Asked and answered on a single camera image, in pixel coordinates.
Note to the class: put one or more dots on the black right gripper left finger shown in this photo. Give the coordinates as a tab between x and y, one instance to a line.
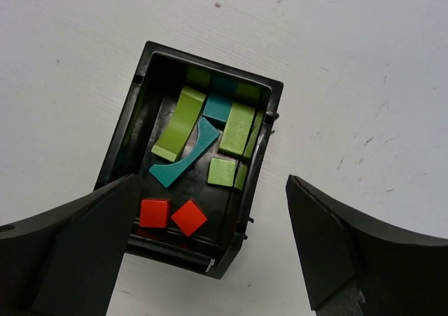
65	261

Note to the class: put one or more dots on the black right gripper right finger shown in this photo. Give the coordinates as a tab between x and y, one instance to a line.
355	264

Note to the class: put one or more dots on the red cube block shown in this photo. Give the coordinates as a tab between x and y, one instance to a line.
154	213
189	217

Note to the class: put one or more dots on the teal arch block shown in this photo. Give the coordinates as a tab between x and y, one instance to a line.
166	175

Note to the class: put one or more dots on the black plastic bin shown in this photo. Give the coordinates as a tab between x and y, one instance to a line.
160	75

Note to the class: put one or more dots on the long green arch block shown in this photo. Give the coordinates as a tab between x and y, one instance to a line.
171	143

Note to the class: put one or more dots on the teal cube block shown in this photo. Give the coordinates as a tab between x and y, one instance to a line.
217	109

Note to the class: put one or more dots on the small green cube block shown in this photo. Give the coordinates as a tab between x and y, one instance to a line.
221	172

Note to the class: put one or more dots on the green rectangular block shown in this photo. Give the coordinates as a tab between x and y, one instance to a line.
237	129

